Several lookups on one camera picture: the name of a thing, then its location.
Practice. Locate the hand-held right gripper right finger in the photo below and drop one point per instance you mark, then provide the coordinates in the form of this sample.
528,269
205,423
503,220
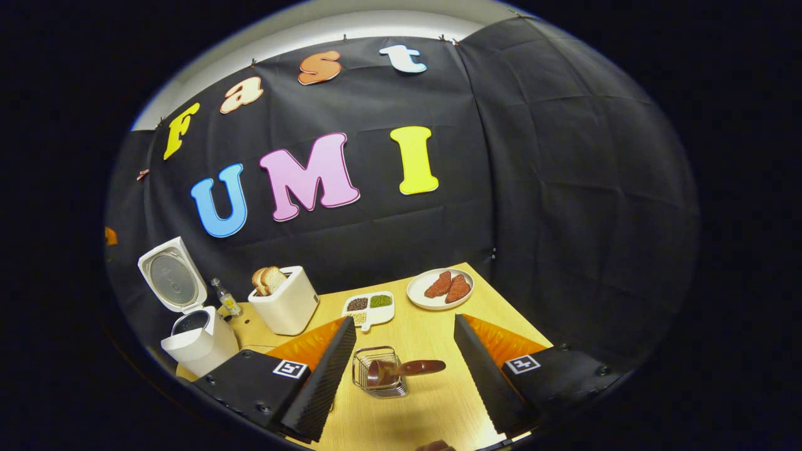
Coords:
482,376

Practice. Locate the white toaster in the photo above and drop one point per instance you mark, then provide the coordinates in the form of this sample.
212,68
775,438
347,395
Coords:
288,310

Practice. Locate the round white plate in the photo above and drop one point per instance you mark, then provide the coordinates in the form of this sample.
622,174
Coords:
416,291

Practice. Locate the black backdrop cloth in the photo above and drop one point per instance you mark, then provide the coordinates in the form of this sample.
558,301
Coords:
551,156

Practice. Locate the white rice cooker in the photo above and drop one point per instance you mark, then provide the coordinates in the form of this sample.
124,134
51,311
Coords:
200,347

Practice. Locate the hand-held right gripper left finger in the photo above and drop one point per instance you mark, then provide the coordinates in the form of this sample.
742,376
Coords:
326,369

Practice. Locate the small clear glass bottle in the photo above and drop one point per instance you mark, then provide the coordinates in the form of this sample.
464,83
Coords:
229,304

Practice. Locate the brown wooden spoon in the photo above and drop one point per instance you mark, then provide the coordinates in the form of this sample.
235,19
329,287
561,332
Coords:
420,367

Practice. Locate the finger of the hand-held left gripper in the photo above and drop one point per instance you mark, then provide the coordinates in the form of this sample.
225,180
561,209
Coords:
110,237

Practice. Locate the white divided dish of grains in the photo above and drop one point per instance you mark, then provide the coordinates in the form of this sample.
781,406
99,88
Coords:
382,313

